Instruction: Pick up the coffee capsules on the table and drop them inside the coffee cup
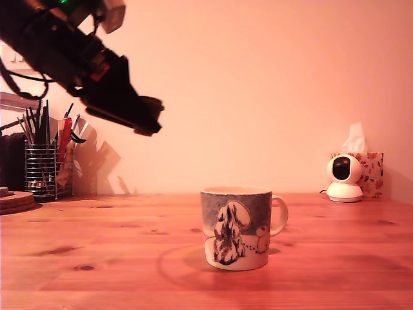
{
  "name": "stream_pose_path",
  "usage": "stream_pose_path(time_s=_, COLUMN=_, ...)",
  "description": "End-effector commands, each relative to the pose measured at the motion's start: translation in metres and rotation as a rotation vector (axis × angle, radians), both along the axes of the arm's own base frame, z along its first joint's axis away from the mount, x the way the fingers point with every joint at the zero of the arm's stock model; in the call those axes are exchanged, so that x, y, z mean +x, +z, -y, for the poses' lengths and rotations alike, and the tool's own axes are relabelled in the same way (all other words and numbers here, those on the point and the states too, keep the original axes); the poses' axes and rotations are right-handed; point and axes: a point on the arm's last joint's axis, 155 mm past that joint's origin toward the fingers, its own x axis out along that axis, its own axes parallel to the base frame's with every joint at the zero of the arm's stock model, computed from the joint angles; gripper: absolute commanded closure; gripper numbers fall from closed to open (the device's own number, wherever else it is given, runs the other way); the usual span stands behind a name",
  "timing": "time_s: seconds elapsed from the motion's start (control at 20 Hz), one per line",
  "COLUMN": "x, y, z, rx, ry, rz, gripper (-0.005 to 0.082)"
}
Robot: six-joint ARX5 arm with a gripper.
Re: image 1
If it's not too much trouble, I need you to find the dark brown coffee capsule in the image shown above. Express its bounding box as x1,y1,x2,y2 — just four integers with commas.
134,95,166,138

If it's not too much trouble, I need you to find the steel spatula blade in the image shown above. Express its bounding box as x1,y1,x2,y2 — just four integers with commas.
77,118,97,143

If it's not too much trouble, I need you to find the red utensil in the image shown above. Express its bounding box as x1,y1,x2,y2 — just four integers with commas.
57,118,73,162

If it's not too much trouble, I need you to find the thin black stick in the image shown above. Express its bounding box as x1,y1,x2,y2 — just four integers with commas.
34,98,44,130

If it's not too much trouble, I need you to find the black flat tapered utensil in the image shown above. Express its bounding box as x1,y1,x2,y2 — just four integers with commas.
39,99,52,145

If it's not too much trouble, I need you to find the black chopstick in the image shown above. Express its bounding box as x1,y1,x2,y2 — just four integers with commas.
25,108,37,145

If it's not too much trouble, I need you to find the round cork trivet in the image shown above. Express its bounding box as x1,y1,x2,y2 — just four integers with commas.
0,191,35,216

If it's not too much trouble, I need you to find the mug with snowy tree print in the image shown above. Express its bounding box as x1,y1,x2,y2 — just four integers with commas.
199,185,289,272

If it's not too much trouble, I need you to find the white tissue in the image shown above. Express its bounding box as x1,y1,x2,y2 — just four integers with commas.
341,121,368,154

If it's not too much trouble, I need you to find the floral tissue box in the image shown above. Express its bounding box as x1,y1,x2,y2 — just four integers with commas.
330,152,385,198

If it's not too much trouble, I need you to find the white wall switch plate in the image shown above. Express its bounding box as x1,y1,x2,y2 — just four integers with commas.
0,44,33,71

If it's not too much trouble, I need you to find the grey metal shelf rail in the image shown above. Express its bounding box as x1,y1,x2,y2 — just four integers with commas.
0,92,61,123

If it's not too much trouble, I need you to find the round wire utensil holder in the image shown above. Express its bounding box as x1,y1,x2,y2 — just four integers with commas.
24,143,59,198

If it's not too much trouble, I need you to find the small white round camera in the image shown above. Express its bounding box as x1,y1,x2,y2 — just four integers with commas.
325,154,365,203

